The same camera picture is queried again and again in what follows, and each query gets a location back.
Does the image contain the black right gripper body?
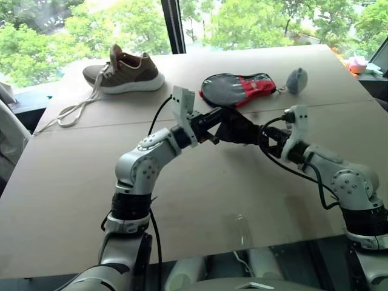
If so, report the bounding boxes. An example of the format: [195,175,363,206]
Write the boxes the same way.
[261,124,292,159]

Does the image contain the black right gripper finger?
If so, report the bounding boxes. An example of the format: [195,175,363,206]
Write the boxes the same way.
[246,122,269,146]

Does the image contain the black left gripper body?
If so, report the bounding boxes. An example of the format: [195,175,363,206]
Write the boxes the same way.
[190,110,216,144]

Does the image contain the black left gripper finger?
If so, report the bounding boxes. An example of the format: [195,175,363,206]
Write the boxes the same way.
[207,126,222,146]
[207,107,231,123]

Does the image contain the black drawstring pouch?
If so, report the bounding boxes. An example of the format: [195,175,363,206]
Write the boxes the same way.
[215,107,264,147]

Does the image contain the black and red paddle case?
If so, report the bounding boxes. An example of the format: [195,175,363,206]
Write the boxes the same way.
[199,72,277,109]

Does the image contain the brown sneaker with white sole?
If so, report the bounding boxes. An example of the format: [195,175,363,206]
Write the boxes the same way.
[32,43,166,136]

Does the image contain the orange and pink paper items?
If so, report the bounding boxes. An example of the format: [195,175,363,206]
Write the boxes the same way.
[341,51,369,75]

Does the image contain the white and green small box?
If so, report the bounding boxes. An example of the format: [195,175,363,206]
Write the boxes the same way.
[364,63,383,75]

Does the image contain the grey rounded shape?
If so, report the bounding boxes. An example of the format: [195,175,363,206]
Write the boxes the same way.
[166,256,207,291]
[247,246,286,280]

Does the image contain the silver robot torso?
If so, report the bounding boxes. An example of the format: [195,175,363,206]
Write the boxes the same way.
[193,275,307,291]

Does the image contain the white paper box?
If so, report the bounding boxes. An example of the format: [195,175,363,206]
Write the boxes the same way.
[0,81,16,105]

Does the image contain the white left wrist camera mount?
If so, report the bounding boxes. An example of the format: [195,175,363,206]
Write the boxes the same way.
[171,85,201,149]

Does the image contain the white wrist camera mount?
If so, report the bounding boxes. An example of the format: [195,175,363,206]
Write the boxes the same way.
[279,105,310,160]
[171,85,201,149]

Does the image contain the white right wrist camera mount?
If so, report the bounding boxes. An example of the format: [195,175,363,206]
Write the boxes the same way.
[279,105,310,160]

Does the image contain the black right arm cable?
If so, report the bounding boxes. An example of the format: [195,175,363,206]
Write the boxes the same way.
[259,113,345,210]

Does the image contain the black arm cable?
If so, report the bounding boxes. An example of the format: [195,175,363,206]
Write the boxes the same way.
[259,113,345,210]
[101,94,174,267]

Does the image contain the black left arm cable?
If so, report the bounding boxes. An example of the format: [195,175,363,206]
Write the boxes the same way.
[101,94,174,267]

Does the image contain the grey plush ball keychain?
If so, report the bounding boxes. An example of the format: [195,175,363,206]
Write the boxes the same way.
[277,67,309,96]

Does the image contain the dark window frame post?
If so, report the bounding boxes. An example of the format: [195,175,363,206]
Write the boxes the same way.
[160,0,187,56]

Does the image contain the thin white cable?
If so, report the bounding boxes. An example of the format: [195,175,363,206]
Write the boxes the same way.
[232,250,253,276]

